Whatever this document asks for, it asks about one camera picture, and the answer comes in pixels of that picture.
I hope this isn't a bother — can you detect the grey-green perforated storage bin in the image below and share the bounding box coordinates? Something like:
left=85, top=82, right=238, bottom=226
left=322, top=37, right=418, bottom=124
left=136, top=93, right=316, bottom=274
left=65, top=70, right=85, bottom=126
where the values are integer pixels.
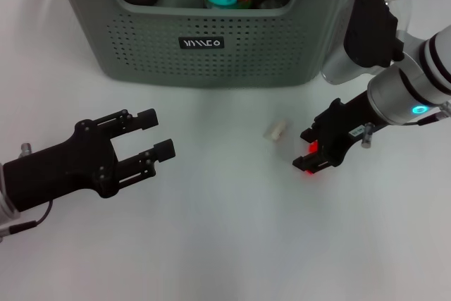
left=47, top=0, right=369, bottom=89

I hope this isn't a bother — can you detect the silver plug on right gripper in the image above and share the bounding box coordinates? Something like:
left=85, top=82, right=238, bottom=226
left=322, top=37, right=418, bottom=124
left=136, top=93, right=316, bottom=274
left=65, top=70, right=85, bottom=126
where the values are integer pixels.
left=360, top=122, right=376, bottom=149

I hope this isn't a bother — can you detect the white chunky toy brick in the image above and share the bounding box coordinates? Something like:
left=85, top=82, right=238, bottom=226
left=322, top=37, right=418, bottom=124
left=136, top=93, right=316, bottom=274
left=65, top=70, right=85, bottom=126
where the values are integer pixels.
left=263, top=119, right=288, bottom=140

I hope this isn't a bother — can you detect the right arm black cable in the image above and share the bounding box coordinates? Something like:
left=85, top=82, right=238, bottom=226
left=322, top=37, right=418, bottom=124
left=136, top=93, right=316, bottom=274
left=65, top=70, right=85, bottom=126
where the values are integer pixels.
left=404, top=102, right=451, bottom=128

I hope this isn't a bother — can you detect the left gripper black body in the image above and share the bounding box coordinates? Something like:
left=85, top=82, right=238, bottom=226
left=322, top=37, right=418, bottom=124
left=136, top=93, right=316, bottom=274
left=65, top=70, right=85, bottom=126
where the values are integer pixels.
left=1, top=119, right=121, bottom=214

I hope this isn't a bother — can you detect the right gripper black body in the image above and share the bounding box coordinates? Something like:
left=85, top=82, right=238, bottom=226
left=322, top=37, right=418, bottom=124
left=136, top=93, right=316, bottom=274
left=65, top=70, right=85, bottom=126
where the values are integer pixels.
left=311, top=91, right=389, bottom=168

